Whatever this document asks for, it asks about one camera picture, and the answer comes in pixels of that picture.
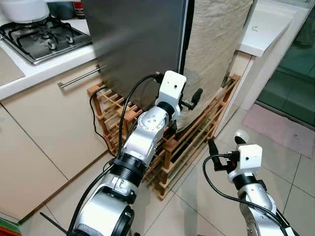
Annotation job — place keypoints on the white fridge door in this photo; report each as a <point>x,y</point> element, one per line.
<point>185,44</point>

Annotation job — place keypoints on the grey steel mini fridge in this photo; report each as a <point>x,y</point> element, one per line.
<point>133,44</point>

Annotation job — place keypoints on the wooden wine rack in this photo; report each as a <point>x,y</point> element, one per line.
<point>192,147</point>

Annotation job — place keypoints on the pink floor mat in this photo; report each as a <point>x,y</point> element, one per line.
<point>280,129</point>

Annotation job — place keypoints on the beige crumpled cloth cover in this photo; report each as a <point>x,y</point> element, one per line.
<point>216,54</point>

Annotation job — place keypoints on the white side cabinet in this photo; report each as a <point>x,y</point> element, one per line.
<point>266,29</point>

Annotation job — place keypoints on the dark red jar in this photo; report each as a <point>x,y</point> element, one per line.
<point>78,9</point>

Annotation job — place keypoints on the beige kitchen cabinet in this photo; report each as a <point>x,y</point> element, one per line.
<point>44,128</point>

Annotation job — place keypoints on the steel gas hob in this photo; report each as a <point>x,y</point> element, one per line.
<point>44,42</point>

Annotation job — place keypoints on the dark blue pot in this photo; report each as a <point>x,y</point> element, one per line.
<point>61,9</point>

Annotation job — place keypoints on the white cooking pot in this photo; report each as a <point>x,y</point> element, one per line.
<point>22,10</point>

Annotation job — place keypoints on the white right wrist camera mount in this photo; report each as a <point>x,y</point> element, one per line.
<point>250,157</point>

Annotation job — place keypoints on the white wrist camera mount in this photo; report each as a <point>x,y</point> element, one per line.
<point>172,86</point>
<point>250,157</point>

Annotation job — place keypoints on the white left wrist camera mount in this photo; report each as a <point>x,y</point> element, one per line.
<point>172,86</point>

